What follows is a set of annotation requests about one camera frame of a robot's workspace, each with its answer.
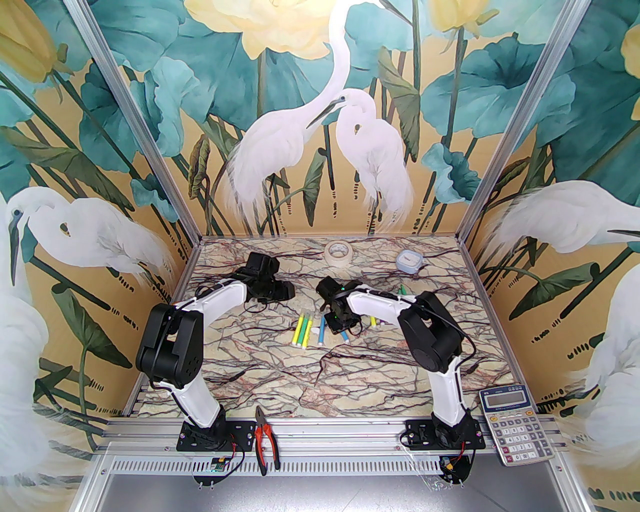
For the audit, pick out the light blue marker pen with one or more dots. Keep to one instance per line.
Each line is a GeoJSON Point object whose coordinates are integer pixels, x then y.
{"type": "Point", "coordinates": [345, 336]}

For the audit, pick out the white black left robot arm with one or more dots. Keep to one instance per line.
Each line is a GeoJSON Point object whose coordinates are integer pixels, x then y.
{"type": "Point", "coordinates": [197, 400]}

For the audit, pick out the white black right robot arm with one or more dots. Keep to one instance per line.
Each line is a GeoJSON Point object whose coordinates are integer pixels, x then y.
{"type": "Point", "coordinates": [447, 395]}

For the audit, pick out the beige masking tape roll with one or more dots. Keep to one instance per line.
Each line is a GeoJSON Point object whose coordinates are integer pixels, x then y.
{"type": "Point", "coordinates": [339, 261]}

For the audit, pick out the small blue white round box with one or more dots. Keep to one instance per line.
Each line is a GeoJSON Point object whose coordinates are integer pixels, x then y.
{"type": "Point", "coordinates": [409, 261]}

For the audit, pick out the perforated grey metal panel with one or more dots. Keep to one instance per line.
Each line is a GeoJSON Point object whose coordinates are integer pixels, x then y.
{"type": "Point", "coordinates": [325, 495]}

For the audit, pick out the small green circuit board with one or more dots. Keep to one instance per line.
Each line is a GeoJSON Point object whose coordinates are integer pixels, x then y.
{"type": "Point", "coordinates": [216, 465]}

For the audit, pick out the grey desk calculator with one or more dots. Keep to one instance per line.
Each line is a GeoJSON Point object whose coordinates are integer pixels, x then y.
{"type": "Point", "coordinates": [520, 440]}

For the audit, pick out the aluminium frame rail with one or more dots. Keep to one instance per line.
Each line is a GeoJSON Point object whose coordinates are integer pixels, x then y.
{"type": "Point", "coordinates": [350, 432]}

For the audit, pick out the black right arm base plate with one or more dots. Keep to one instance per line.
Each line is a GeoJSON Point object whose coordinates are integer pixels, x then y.
{"type": "Point", "coordinates": [417, 432]}

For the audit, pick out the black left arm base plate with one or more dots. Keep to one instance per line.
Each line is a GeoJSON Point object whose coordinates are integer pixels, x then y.
{"type": "Point", "coordinates": [240, 432]}

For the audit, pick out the black mount with yellow connector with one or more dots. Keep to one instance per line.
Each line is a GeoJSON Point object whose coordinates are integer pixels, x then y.
{"type": "Point", "coordinates": [452, 467]}

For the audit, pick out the aluminium frame post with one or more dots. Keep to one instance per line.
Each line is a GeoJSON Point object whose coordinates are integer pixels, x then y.
{"type": "Point", "coordinates": [519, 120]}
{"type": "Point", "coordinates": [137, 120]}

